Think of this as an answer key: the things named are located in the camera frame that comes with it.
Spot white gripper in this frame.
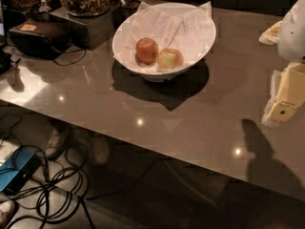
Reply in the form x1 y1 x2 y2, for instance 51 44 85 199
258 0 305 127

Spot yellow-green apple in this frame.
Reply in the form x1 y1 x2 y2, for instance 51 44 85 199
157 48 183 70

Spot white bowl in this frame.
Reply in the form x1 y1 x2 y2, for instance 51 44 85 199
112 2 217 83

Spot red apple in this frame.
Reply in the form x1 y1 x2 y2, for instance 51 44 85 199
135 37 159 64

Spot white paper liner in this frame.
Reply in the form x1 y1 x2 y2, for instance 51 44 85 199
113 0 214 74

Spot black cup with scoop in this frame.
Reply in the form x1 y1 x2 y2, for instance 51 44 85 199
112 0 140 29

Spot black box device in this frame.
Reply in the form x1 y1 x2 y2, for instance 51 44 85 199
9 19 71 59

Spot white shoe under table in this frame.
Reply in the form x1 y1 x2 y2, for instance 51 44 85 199
45 129 69 160

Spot metal scoop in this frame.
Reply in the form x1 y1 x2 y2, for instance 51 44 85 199
38 0 51 12

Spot blue box on floor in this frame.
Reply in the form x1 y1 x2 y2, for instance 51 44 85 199
0 147 38 195

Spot white shoe at corner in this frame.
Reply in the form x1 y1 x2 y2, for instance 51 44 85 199
0 200 15 229

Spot dark grey pedestal block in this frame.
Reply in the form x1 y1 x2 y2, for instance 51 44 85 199
50 8 115 50

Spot black floor cables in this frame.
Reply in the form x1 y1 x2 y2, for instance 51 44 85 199
0 113 96 229

